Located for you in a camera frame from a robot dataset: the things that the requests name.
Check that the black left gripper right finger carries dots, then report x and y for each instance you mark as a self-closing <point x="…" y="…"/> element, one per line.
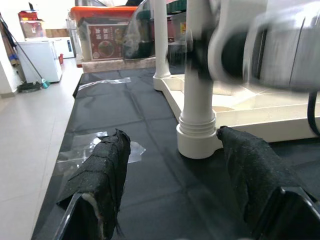
<point x="262" y="180"/>

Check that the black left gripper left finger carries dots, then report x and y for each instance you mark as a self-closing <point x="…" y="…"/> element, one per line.
<point x="100" y="180"/>

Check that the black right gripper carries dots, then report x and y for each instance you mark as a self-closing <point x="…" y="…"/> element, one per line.
<point x="200" y="52"/>

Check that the white plastic table leg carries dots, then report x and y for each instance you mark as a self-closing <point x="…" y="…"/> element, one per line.
<point x="160" y="37"/>
<point x="197" y="100"/>

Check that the white children table top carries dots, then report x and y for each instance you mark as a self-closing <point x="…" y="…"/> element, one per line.
<point x="262" y="117"/>

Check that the clear plastic storage bin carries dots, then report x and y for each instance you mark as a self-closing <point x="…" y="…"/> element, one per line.
<point x="178" y="25"/>

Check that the crumpled clear tape piece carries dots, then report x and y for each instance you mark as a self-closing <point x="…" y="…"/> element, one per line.
<point x="80" y="140"/>

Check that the black tablecloth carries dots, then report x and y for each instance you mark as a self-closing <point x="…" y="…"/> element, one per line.
<point x="150" y="180"/>

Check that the green round lid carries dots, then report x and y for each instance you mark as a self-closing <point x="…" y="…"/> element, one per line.
<point x="176" y="5"/>

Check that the beige patterned bench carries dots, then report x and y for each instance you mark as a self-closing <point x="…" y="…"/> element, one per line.
<point x="112" y="65"/>

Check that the orange-lidded storage box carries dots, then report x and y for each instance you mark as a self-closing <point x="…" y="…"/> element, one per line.
<point x="105" y="40"/>

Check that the small teal floor object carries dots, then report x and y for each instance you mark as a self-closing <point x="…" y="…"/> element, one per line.
<point x="45" y="84"/>

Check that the black floor appliance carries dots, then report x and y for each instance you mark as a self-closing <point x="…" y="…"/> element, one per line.
<point x="28" y="86"/>

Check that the small red basket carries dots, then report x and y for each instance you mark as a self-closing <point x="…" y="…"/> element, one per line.
<point x="60" y="58"/>

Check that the red cardboard box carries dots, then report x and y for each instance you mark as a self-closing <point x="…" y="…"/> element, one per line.
<point x="32" y="26"/>

